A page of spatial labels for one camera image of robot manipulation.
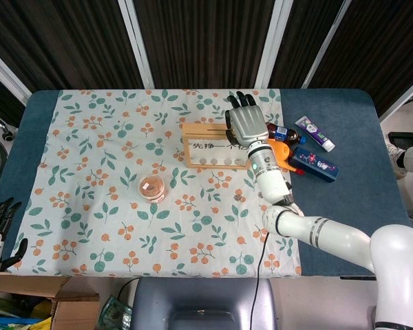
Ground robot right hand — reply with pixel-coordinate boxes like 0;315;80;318
224;90;270;149

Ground grey padded robot base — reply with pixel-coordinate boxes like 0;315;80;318
132;276;279;330

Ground cola bottle blue label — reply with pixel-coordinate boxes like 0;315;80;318
265;122;307;144

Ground orange rubber chicken toy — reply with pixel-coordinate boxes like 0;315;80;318
270;139;304;176

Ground purple toothpaste tube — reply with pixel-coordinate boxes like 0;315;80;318
294;115;336;153

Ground yellow plastic bag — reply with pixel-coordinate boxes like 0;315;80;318
26;299;54;330

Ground dark blue toothpaste box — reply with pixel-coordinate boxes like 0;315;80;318
288;146;341;184

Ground dark slatted partition screen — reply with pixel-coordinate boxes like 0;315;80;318
0;0;413;128

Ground brown cardboard box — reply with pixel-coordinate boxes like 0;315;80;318
0;274;101;330

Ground clear jar orange contents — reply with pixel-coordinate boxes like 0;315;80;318
138;174;167;204

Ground chrome chair base with caster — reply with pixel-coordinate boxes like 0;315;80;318
0;115;15;142

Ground floral print tablecloth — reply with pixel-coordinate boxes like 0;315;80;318
7;88;303;278

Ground green snack package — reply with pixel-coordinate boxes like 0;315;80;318
98;296;134;330

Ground white sneaker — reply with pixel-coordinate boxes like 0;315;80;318
386;142;407;179

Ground black flat floor device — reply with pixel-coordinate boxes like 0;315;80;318
388;131;413;147

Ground wooden coin box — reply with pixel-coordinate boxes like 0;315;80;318
181;122;255;171

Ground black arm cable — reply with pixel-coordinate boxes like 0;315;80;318
251;230;270;330

